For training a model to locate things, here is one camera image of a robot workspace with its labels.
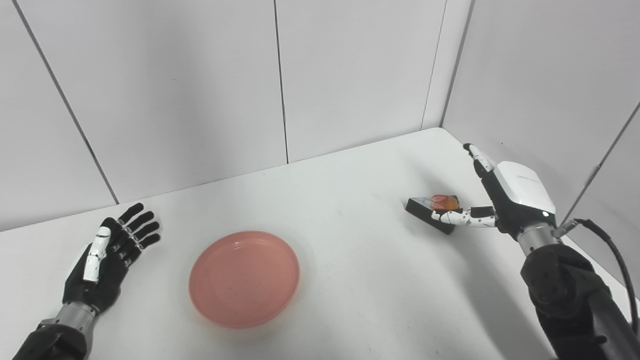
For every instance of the black snack packet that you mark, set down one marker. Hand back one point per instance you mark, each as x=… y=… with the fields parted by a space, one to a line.
x=422 y=210

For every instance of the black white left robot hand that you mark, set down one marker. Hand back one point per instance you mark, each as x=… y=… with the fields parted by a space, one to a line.
x=107 y=280

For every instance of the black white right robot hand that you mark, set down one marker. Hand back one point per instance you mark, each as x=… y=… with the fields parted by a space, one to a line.
x=520 y=195

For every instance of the pink round plate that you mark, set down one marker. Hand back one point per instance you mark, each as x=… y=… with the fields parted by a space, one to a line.
x=244 y=279

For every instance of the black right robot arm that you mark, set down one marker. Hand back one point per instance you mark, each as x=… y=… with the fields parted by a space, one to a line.
x=575 y=300

